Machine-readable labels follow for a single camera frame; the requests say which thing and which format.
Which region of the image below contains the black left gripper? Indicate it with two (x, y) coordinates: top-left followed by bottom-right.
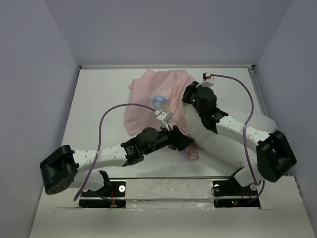
(142, 122), (194, 156)

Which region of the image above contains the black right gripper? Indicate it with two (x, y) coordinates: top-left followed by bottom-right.
(180, 80), (206, 117)

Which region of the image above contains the pink printed pillowcase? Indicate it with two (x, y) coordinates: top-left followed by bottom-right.
(123, 68), (200, 161)

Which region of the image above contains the white pillow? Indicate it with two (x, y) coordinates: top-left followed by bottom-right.
(184, 103), (277, 168)

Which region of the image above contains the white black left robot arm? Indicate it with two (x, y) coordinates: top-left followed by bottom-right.
(40, 126), (194, 195)

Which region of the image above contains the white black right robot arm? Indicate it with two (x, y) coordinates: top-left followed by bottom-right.
(182, 81), (297, 194)

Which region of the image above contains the white foam front board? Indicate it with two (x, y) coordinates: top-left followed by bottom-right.
(30, 177), (314, 238)

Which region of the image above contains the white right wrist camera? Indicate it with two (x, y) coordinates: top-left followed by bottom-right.
(202, 72), (215, 88)

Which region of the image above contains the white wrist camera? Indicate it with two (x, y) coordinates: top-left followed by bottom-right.
(202, 72), (215, 88)
(154, 110), (173, 129)

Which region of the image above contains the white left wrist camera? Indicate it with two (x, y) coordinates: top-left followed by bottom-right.
(154, 110), (173, 129)

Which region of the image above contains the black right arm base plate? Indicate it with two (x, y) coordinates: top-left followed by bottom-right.
(211, 180), (261, 208)

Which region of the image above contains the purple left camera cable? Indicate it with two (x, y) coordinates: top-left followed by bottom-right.
(73, 104), (158, 201)

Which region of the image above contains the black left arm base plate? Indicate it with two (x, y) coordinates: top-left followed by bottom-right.
(79, 179), (126, 209)

